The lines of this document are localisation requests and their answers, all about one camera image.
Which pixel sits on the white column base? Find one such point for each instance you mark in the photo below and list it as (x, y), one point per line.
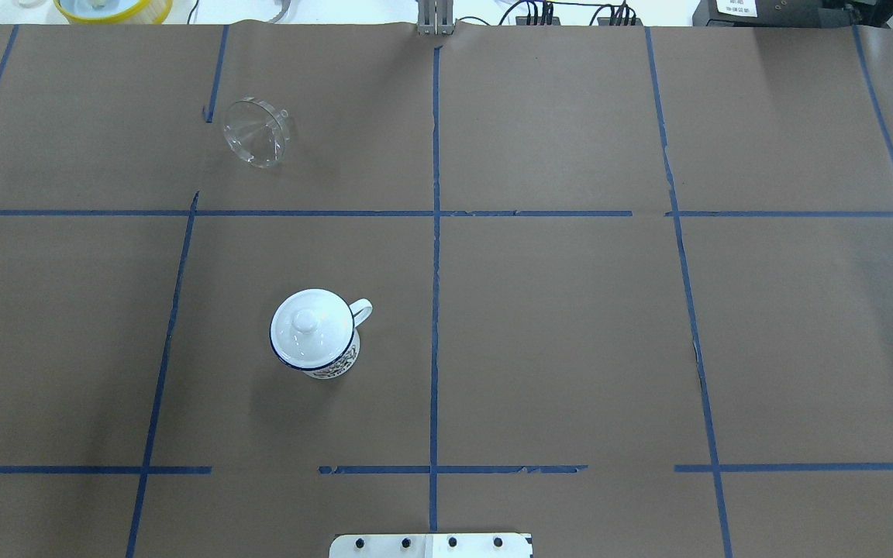
(458, 544)

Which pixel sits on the black computer box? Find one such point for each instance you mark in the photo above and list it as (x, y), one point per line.
(778, 14)

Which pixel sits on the aluminium frame post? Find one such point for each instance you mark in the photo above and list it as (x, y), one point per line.
(435, 17)

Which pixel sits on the clear glass funnel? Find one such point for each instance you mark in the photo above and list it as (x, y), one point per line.
(258, 133)

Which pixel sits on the white enamel cup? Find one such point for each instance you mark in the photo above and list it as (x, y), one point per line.
(361, 309)

